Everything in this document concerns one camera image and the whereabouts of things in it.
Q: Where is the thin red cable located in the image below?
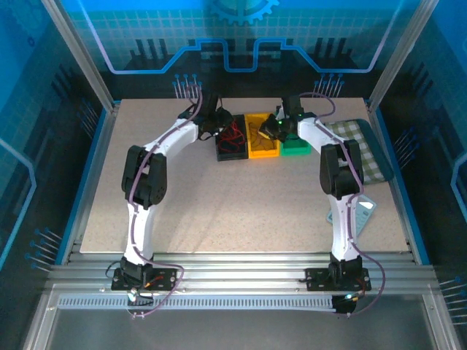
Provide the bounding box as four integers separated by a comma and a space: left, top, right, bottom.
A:
217, 120, 246, 151

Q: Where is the thin dark grey cable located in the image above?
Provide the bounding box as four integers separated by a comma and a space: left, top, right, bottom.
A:
260, 133, 279, 152

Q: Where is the thin dark blue cable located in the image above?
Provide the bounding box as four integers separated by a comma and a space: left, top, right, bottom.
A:
249, 122, 266, 147

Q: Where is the yellow plastic bin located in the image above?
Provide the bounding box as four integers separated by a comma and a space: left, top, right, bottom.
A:
243, 112, 282, 160

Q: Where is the black plastic bin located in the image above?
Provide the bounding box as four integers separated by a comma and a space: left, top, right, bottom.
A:
215, 114, 250, 162

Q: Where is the green plastic bin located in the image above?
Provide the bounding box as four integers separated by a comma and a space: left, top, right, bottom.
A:
279, 129, 312, 158

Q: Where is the checkered teal pencil case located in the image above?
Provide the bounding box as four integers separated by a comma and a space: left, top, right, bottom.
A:
323, 118, 395, 185

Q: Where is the light blue calculator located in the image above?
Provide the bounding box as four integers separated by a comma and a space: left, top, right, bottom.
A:
325, 195, 377, 236

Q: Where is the small electronics board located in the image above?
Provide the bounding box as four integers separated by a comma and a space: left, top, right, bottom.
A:
126, 287, 155, 306
331, 291, 362, 317

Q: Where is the aluminium frame post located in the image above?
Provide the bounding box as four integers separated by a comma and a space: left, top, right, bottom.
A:
368, 0, 441, 106
40, 0, 120, 110

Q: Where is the aluminium rail frame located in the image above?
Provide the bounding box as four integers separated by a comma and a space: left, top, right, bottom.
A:
45, 250, 441, 292

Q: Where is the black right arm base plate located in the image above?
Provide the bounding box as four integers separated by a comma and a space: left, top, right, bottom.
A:
304, 268, 371, 292

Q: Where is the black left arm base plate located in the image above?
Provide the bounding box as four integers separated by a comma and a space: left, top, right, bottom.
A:
111, 268, 183, 292

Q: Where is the slotted grey cable duct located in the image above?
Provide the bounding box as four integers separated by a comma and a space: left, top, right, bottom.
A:
56, 295, 336, 311

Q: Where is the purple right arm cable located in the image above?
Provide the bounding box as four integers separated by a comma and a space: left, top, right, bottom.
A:
298, 91, 387, 317

